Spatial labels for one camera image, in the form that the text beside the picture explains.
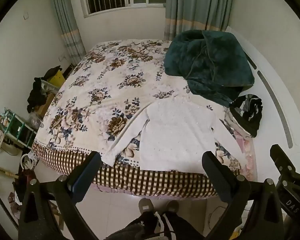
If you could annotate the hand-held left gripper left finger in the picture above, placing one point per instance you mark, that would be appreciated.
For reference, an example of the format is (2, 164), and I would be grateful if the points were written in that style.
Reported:
(83, 178)

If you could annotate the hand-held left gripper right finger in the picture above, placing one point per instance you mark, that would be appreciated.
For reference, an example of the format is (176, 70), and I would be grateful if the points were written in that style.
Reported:
(217, 177)

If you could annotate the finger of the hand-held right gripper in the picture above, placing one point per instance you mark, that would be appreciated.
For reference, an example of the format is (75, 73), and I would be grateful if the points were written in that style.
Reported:
(281, 156)

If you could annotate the white knit sweater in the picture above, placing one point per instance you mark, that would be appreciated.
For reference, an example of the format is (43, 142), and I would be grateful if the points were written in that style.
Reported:
(175, 135)

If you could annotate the black clothes pile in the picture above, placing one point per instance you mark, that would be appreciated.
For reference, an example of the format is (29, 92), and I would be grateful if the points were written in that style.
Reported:
(36, 92)

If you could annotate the white headboard with grey strips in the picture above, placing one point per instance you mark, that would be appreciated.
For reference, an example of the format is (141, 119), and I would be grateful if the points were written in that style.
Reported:
(271, 121)

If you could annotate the black and white garment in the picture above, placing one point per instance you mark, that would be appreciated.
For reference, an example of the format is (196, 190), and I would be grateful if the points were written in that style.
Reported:
(250, 115)

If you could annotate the person's grey right shoe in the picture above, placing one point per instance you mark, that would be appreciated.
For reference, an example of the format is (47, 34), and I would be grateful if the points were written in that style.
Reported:
(172, 206)

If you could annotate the person's grey shoe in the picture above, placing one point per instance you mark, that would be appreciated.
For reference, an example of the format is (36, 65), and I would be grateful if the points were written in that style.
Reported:
(146, 205)
(172, 206)

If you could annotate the person's grey left shoe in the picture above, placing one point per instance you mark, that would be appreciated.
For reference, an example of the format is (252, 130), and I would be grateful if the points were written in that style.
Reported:
(146, 205)

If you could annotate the person's legs in dark pants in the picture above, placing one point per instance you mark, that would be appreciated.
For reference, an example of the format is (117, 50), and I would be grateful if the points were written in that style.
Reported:
(165, 226)

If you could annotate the wooden stick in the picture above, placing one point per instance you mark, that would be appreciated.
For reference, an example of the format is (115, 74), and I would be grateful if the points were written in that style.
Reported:
(3, 171)

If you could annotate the green storage rack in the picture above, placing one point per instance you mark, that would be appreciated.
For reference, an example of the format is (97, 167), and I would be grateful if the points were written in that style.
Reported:
(15, 127)

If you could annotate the floral bed blanket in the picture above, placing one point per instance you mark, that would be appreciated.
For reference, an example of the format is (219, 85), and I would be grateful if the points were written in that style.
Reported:
(102, 80)

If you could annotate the yellow box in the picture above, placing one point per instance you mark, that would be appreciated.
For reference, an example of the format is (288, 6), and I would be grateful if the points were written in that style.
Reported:
(58, 78)

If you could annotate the dark green plush blanket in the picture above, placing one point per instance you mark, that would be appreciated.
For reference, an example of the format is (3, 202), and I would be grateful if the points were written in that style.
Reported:
(210, 62)

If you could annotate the narrow grey-green curtain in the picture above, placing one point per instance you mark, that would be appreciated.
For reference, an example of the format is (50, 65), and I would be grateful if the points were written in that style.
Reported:
(67, 30)

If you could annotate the wide grey-green curtain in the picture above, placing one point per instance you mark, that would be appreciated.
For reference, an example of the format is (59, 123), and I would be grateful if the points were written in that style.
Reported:
(197, 5)

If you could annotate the white wall switch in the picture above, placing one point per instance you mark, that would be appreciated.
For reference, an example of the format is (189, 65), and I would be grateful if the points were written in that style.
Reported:
(62, 58)

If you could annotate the white wall socket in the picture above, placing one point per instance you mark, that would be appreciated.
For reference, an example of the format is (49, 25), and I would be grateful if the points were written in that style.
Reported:
(26, 16)

